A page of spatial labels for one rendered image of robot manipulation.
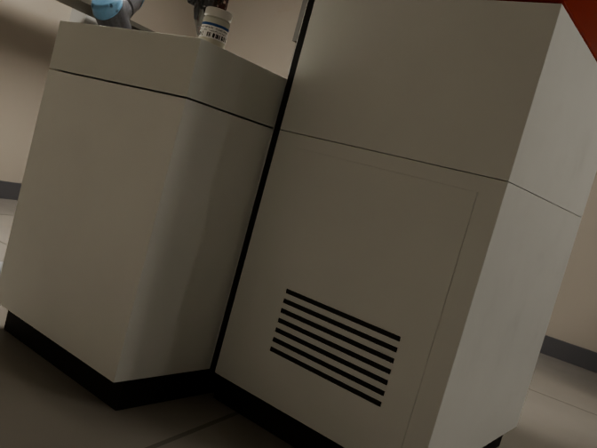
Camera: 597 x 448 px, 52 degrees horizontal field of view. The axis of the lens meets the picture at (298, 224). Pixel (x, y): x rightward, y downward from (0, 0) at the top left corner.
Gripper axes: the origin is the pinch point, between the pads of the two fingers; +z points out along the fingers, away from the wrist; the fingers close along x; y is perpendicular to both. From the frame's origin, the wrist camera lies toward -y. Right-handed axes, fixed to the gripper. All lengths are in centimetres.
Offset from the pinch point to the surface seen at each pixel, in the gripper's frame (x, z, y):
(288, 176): -16, 41, 69
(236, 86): -34, 22, 59
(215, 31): -44, 10, 56
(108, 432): -55, 111, 67
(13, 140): 71, 69, -236
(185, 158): -46, 43, 59
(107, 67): -50, 25, 24
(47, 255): -50, 81, 18
